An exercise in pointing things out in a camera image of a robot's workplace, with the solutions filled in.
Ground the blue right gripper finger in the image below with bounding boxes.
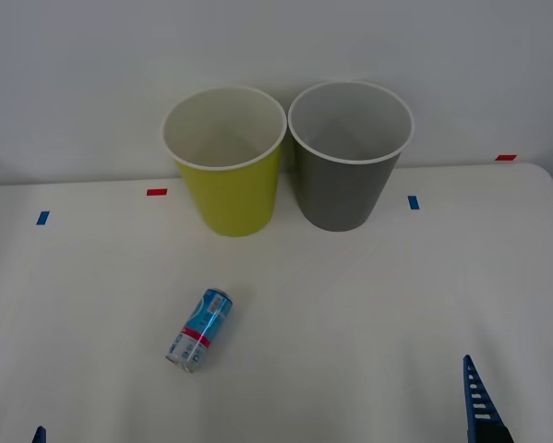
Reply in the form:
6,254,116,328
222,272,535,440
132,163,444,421
463,353,515,443

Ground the blue drink can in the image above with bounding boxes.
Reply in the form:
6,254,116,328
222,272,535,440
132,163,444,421
164,286,234,374

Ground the grey plastic bin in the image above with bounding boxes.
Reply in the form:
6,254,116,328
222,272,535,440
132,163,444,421
287,80,415,233

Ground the yellow-green plastic bin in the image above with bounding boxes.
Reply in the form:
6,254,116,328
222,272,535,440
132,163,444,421
161,86,289,238

